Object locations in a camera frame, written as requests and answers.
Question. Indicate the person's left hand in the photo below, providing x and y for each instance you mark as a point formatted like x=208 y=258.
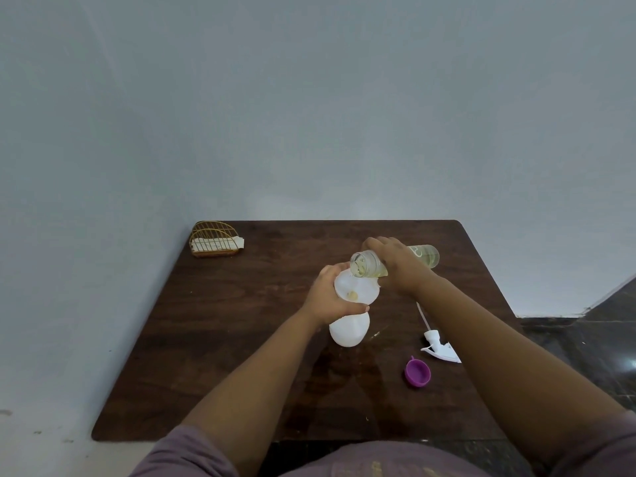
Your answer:
x=323 y=298

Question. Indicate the person's right hand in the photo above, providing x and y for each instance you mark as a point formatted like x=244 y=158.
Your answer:
x=405 y=268

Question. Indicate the clear plastic bottle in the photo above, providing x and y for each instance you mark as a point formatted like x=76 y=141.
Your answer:
x=368 y=266

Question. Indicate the white plastic funnel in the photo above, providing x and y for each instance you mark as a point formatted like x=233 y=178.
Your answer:
x=360 y=290

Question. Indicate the white plastic spray bottle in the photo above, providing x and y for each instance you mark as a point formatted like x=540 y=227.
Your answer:
x=348 y=332

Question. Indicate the white spray trigger with tube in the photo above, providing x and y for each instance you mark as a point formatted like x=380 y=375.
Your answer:
x=442 y=352

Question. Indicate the purple bottle cap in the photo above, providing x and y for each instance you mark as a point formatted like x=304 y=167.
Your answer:
x=417 y=372

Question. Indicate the person's right forearm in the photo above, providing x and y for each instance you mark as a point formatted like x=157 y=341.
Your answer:
x=517 y=372

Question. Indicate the person's left forearm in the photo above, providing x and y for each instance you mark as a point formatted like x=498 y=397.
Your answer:
x=258 y=392

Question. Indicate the person's mauve shirt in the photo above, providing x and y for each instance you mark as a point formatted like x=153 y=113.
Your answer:
x=189 y=454

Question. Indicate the white folded napkins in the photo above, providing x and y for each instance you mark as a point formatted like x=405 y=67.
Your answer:
x=218 y=244

